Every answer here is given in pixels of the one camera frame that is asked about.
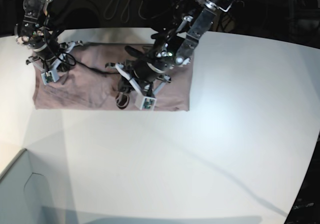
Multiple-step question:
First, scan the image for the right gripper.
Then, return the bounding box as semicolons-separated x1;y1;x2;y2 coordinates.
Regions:
25;41;83;77

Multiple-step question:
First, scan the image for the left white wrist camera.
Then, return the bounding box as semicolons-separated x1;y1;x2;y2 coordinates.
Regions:
134;94;157;111

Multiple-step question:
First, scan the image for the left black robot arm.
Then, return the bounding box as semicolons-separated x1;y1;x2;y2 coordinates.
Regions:
114;0;235;111

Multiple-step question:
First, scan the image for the mauve pink t-shirt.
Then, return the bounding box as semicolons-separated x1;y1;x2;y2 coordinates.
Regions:
33;42;194;111

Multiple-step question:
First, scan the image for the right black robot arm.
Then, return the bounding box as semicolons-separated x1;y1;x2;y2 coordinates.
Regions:
14;0;81;78

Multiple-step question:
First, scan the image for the grey looped floor cable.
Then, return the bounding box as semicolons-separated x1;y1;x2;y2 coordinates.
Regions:
103;0;181;22

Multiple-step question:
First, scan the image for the white cardboard box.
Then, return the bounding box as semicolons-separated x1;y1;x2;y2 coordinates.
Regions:
0;148;78;224

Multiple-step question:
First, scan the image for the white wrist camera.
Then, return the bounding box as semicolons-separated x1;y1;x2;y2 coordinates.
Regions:
134;94;157;111
41;70;60;85

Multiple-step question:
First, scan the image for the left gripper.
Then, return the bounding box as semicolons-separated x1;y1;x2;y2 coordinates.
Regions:
105;62;172;109

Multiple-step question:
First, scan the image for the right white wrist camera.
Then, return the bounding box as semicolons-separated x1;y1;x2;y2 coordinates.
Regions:
41;70;60;85

